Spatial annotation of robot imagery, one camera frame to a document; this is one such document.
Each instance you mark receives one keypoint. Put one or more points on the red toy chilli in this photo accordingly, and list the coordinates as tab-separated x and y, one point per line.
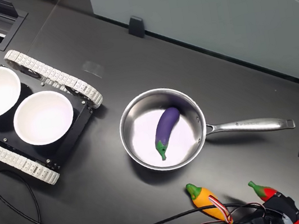
267	192

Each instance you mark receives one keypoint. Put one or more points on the pale grey putty lump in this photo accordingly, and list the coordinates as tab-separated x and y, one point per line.
287	221

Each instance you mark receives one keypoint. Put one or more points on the orange toy carrot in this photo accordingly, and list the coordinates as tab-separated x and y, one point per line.
201	197

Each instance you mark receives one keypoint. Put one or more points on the purple toy aubergine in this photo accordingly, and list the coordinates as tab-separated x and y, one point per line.
165	123

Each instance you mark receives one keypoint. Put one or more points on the frosted glass partition panel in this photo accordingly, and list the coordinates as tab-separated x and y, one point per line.
207	9

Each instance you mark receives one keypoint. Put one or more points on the black partition clip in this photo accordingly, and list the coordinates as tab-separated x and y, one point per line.
136	27

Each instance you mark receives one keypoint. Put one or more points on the black vehicle with white tracks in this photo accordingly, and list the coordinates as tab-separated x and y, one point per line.
55	73

